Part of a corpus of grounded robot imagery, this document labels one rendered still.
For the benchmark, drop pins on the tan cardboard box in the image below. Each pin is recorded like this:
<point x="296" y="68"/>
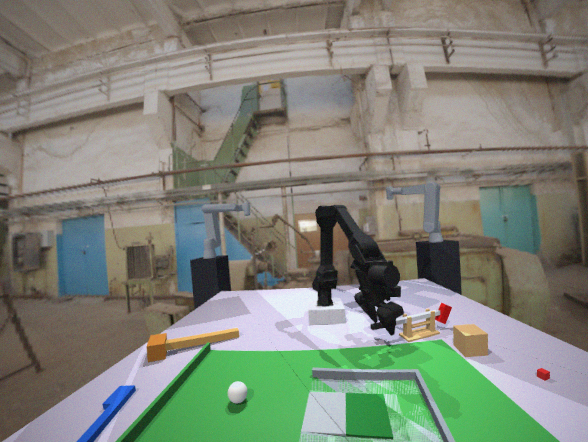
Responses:
<point x="470" y="340"/>

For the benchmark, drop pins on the white golf ball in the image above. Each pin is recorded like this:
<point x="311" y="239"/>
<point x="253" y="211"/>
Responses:
<point x="237" y="392"/>

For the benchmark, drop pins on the green mat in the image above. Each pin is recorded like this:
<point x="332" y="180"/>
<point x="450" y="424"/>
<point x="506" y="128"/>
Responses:
<point x="279" y="382"/>

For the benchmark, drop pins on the orange toy putter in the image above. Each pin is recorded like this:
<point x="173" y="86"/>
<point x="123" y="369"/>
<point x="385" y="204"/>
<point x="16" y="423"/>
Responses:
<point x="158" y="345"/>

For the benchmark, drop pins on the small red block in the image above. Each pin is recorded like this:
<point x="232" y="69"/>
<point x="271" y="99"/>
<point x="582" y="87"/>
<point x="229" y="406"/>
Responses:
<point x="543" y="374"/>

